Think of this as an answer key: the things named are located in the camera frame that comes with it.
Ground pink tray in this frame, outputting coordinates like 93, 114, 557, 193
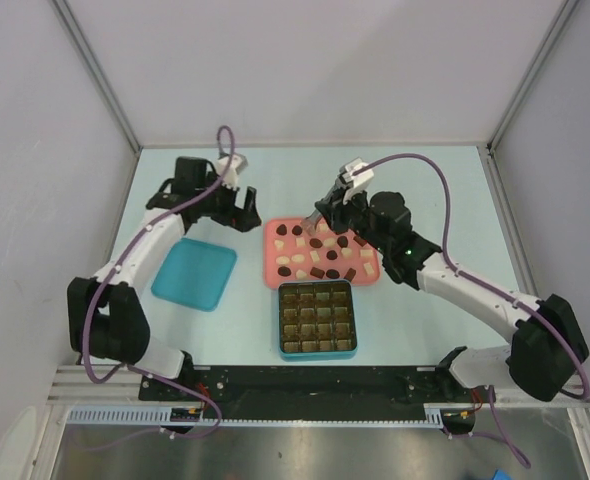
263, 217, 380, 289

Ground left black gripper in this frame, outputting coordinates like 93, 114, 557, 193
196, 172, 261, 233

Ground metal tongs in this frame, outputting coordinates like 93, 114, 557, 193
302, 174, 346, 236

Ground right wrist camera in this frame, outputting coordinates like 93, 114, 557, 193
337, 158, 374, 204

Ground brown square chocolate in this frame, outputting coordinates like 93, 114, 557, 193
353, 235, 368, 247

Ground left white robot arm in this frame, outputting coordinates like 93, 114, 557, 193
67, 154, 261, 400

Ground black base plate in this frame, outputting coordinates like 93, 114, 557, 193
138, 364, 496, 421

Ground teal chocolate box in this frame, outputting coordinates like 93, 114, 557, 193
277, 280, 358, 361

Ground teal box lid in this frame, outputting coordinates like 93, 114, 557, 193
151, 238, 237, 312

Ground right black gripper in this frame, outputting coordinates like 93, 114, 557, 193
314, 184, 389, 255

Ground white cable duct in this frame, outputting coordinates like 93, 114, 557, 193
67, 406, 443, 429

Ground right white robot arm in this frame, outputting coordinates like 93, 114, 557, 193
315, 192, 589, 402

